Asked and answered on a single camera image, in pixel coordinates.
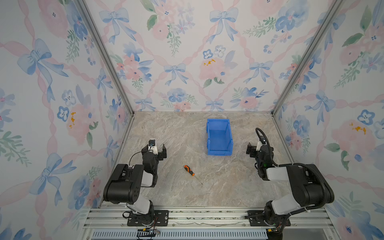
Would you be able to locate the orange black screwdriver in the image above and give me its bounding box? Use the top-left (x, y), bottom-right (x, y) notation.
top-left (184, 165), bottom-right (203, 185)

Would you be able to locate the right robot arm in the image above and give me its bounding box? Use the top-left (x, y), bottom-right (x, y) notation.
top-left (245, 142), bottom-right (335, 231)

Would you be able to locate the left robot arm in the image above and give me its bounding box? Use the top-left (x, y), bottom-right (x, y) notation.
top-left (103, 140), bottom-right (169, 228)

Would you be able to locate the blue plastic bin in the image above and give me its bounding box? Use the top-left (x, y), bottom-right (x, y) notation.
top-left (206, 119), bottom-right (234, 156)

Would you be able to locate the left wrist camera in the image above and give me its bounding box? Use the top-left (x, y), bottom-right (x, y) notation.
top-left (148, 139), bottom-right (158, 155)

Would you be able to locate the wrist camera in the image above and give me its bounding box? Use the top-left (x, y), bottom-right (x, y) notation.
top-left (256, 136), bottom-right (267, 151)
top-left (148, 139), bottom-right (158, 155)

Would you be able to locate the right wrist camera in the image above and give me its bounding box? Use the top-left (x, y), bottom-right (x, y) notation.
top-left (256, 136), bottom-right (267, 151)

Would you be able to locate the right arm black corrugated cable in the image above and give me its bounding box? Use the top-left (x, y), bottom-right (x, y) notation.
top-left (255, 127), bottom-right (328, 210)

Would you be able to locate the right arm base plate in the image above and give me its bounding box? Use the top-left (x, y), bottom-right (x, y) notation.
top-left (245, 210), bottom-right (284, 228)

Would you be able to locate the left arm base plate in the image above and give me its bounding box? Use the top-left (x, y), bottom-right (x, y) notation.
top-left (123, 210), bottom-right (170, 227)

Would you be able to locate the aluminium rail frame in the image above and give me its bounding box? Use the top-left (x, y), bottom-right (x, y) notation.
top-left (79, 203), bottom-right (340, 240)

